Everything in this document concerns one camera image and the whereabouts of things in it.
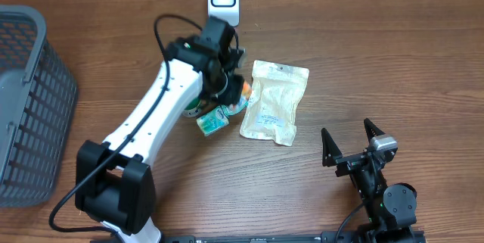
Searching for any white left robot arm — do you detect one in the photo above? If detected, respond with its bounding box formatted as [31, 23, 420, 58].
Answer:
[73, 16, 245, 242]

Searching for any teal snack packet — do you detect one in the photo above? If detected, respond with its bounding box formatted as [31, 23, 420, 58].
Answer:
[222, 96, 248, 117]

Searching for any orange tissue packet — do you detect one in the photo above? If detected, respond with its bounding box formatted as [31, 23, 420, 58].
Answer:
[240, 81, 253, 101]

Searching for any small green white box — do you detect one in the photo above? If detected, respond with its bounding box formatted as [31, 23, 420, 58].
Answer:
[197, 106, 229, 136]

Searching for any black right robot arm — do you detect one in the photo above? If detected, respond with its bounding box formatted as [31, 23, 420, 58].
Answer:
[321, 118, 425, 242]

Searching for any beige resealable pouch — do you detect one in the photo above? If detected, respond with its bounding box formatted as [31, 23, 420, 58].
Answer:
[240, 60, 309, 146]

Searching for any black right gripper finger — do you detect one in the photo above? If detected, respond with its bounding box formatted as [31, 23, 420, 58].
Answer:
[364, 118, 385, 149]
[321, 128, 343, 167]

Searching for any green lid Knorr jar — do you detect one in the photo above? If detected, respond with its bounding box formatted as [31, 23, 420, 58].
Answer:
[182, 98, 202, 117]

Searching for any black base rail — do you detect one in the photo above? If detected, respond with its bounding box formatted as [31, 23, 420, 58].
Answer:
[160, 232, 427, 243]

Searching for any black mesh basket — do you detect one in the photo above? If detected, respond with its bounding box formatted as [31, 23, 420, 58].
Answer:
[1, 5, 79, 207]

